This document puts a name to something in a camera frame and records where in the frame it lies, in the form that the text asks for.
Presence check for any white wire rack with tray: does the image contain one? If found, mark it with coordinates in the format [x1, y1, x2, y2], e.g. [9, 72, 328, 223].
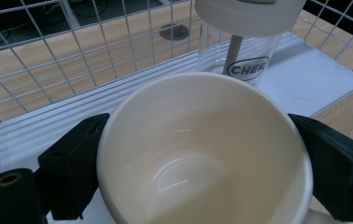
[0, 0, 353, 224]

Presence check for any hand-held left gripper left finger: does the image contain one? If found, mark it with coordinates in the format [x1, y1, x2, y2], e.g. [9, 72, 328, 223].
[37, 112, 111, 221]

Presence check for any cream ceramic cup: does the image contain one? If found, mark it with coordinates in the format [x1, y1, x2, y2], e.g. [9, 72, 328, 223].
[95, 72, 314, 224]

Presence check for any clear bottle with white lid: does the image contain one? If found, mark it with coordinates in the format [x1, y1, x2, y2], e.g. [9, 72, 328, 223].
[194, 0, 307, 89]

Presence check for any round grey desk grommet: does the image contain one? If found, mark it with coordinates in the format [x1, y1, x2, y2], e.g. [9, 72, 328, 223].
[158, 23, 191, 42]

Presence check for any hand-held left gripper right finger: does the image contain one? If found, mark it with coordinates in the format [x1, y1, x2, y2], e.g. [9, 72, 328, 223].
[287, 113, 353, 223]

